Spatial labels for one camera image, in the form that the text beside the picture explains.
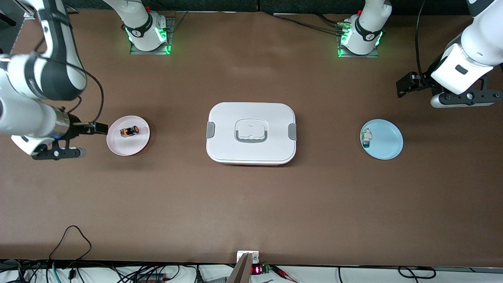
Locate small white box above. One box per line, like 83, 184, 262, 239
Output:
237, 251, 260, 264

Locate round pink plate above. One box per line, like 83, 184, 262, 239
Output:
106, 115, 151, 156

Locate round light blue plate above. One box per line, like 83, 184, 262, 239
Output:
361, 119, 404, 160

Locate red black clip leads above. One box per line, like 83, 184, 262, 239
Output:
271, 265, 299, 283

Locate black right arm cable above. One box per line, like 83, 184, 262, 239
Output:
37, 55, 105, 126

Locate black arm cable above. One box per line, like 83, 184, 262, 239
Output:
415, 0, 427, 79
37, 55, 105, 126

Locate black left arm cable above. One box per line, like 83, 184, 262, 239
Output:
415, 0, 427, 79

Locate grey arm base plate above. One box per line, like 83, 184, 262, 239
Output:
130, 18, 175, 55
337, 22, 380, 59

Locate thin black looped cable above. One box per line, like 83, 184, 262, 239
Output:
49, 225, 92, 262

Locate black arm base cables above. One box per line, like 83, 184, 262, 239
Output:
271, 12, 348, 37

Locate black cable tangle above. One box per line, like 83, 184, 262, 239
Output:
0, 259, 197, 283

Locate white lunch box grey handle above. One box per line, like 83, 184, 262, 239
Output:
206, 102, 297, 166

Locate black coiled cable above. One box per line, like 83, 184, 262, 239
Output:
398, 266, 437, 279

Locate grey camera mount bar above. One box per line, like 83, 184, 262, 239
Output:
226, 253, 254, 283

